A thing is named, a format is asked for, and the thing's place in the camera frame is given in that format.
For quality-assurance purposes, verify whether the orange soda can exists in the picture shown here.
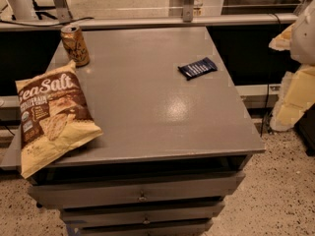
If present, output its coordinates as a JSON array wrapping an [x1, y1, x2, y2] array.
[[61, 25, 90, 67]]

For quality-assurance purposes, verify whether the grey drawer cabinet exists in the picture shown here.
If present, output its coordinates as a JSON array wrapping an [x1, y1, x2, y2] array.
[[0, 27, 266, 236]]

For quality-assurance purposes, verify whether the black cable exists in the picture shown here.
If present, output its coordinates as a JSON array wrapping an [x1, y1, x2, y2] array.
[[259, 13, 283, 138]]

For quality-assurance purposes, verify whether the sea salt chips bag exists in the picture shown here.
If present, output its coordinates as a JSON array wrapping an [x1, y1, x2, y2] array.
[[16, 61, 102, 178]]

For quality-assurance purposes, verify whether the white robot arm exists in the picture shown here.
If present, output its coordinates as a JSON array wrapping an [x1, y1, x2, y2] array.
[[269, 0, 315, 132]]

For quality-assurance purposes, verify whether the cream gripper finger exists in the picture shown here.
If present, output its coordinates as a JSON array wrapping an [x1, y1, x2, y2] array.
[[269, 24, 293, 51], [270, 65, 315, 132]]

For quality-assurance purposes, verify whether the grey metal railing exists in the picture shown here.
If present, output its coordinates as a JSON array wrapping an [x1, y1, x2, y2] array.
[[1, 0, 313, 30]]

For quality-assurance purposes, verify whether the dark blue snack bar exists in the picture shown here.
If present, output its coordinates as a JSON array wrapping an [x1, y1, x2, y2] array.
[[178, 57, 218, 81]]

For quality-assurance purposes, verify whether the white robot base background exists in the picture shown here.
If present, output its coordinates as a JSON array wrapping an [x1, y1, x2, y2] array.
[[6, 0, 37, 21]]

